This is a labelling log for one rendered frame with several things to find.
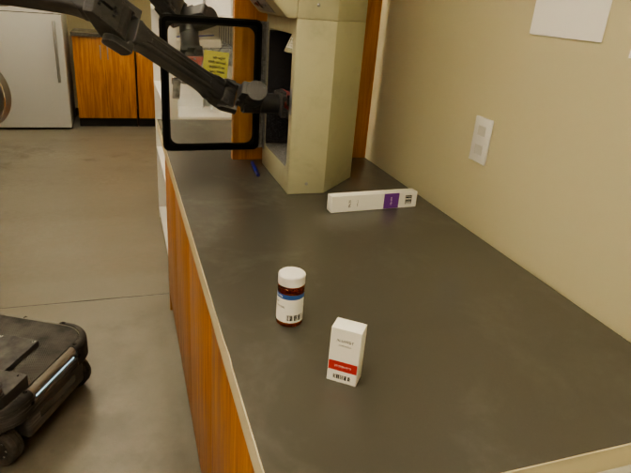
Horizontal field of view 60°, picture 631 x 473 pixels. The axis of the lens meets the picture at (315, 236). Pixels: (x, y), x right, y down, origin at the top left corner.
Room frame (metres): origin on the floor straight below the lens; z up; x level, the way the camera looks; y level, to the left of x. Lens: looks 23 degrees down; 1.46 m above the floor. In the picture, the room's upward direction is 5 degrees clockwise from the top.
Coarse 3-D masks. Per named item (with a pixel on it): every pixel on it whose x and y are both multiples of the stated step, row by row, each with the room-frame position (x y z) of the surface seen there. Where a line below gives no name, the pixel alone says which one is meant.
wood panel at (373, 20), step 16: (240, 0) 1.82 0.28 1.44; (368, 0) 1.96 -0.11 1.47; (240, 16) 1.82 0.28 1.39; (256, 16) 1.84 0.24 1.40; (368, 16) 1.97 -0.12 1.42; (368, 32) 1.97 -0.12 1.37; (368, 48) 1.97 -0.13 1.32; (368, 64) 1.97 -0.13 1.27; (368, 80) 1.97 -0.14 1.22; (368, 96) 1.98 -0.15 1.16; (368, 112) 1.98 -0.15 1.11
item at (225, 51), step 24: (192, 24) 1.70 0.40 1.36; (192, 48) 1.70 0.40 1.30; (216, 48) 1.73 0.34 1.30; (240, 48) 1.75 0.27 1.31; (216, 72) 1.73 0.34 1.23; (240, 72) 1.75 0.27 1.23; (192, 96) 1.70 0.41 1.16; (192, 120) 1.70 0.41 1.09; (216, 120) 1.73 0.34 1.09; (240, 120) 1.76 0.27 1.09
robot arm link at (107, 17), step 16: (0, 0) 1.27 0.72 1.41; (16, 0) 1.26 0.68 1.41; (32, 0) 1.25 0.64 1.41; (48, 0) 1.25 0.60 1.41; (64, 0) 1.24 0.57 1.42; (80, 0) 1.24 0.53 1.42; (96, 0) 1.25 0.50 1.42; (112, 0) 1.29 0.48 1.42; (80, 16) 1.27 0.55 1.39; (96, 16) 1.24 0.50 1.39; (112, 16) 1.28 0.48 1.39; (128, 16) 1.33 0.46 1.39; (112, 32) 1.29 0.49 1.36
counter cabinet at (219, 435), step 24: (168, 192) 2.20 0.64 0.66; (168, 216) 2.25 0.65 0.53; (168, 240) 2.30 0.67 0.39; (192, 264) 1.39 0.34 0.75; (192, 288) 1.40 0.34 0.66; (192, 312) 1.41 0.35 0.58; (192, 336) 1.42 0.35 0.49; (192, 360) 1.43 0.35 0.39; (216, 360) 0.99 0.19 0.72; (192, 384) 1.44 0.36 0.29; (216, 384) 0.99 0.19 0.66; (192, 408) 1.45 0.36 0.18; (216, 408) 0.99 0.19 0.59; (216, 432) 0.99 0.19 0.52; (240, 432) 0.74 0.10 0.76; (216, 456) 0.99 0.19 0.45; (240, 456) 0.74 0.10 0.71
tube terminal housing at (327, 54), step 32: (320, 0) 1.52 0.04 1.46; (352, 0) 1.61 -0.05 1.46; (288, 32) 1.56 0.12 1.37; (320, 32) 1.52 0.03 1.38; (352, 32) 1.63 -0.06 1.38; (320, 64) 1.52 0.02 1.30; (352, 64) 1.65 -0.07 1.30; (320, 96) 1.52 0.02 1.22; (352, 96) 1.67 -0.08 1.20; (288, 128) 1.52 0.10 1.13; (320, 128) 1.52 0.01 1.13; (352, 128) 1.69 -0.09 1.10; (288, 160) 1.50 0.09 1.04; (320, 160) 1.53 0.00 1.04; (288, 192) 1.50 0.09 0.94; (320, 192) 1.53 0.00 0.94
